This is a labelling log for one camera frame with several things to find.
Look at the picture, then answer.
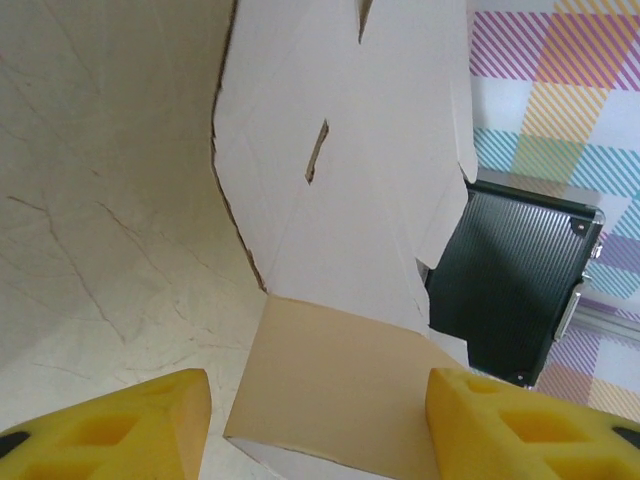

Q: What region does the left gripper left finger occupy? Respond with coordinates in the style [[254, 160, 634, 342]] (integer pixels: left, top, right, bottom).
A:
[[0, 368, 214, 480]]

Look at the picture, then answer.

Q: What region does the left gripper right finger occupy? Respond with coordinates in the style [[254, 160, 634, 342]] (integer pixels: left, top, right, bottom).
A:
[[424, 368, 640, 480]]

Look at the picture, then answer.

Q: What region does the cardboard folding box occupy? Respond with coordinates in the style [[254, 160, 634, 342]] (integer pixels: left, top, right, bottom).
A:
[[207, 0, 482, 480]]

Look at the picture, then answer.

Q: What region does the aluminium side rail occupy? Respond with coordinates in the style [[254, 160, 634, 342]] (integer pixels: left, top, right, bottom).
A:
[[549, 294, 640, 347]]

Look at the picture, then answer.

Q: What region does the black briefcase silver handle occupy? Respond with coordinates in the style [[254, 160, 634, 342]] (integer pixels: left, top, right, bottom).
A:
[[421, 177, 607, 390]]

